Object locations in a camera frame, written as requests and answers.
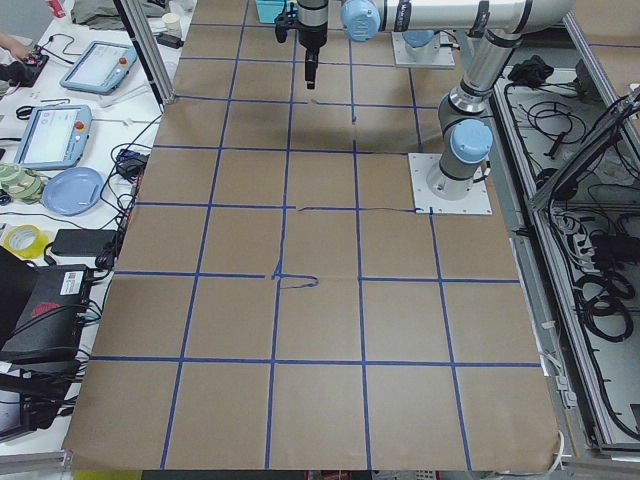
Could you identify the blue plastic plate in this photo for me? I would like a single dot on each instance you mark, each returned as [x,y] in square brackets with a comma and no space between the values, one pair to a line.
[73,191]

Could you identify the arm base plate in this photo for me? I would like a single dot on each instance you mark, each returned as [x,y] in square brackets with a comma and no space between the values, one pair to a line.
[434,193]
[431,49]

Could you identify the teach pendant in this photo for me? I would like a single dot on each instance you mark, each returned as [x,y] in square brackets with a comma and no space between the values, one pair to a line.
[101,68]
[55,137]

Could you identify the teal plastic bin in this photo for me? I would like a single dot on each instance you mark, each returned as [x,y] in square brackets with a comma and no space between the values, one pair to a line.
[269,10]

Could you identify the upper teach pendant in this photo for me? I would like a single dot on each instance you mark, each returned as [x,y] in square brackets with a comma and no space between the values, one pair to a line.
[101,68]

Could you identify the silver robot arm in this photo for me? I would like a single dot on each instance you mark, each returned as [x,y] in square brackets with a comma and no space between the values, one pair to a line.
[379,73]

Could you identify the aluminium frame post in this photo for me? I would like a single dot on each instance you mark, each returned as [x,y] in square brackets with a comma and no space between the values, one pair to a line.
[143,40]

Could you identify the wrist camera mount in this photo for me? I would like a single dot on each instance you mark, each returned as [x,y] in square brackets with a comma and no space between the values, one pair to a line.
[285,22]

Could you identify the lower teach pendant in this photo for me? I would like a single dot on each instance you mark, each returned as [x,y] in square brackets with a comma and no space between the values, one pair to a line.
[55,137]

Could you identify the black laptop computer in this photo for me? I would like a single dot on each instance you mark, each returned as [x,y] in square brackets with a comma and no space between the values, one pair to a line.
[40,310]

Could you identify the yellow tape roll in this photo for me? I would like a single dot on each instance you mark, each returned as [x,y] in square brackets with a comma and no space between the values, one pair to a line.
[26,242]

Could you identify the paper cup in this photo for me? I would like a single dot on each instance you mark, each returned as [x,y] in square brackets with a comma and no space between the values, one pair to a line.
[172,24]

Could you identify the green tape rolls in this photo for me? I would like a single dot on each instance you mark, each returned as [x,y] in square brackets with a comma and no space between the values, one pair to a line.
[21,183]

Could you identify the black power adapter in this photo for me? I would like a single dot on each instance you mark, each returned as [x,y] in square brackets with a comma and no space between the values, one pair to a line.
[82,242]

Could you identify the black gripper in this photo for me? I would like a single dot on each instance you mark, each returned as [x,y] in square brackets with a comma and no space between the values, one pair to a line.
[312,37]

